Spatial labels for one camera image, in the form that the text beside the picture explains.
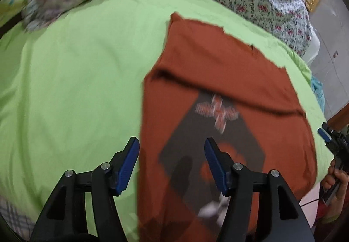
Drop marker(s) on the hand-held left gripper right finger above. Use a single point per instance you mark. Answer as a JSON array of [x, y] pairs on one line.
[[216, 166]]

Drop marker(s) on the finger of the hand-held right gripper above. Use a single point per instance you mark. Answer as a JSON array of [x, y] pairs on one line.
[[324, 134]]

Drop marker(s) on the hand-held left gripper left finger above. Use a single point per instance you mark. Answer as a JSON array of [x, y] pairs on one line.
[[126, 165]]

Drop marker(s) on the rust orange printed t-shirt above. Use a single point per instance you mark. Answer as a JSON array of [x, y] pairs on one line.
[[218, 73]]

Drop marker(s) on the person's right hand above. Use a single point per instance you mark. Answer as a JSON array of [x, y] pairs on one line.
[[342, 176]]

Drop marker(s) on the wooden furniture edge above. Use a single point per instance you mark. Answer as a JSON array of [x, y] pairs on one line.
[[340, 116]]

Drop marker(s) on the light blue cloth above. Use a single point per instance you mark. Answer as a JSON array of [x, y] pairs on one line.
[[319, 92]]

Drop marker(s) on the white pillow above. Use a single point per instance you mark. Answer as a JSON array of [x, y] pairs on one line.
[[313, 49]]

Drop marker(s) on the light green bed sheet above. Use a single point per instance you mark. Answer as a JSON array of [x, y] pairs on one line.
[[81, 81]]

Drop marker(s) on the plaid cloth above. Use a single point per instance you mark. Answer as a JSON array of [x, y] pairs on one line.
[[12, 217]]

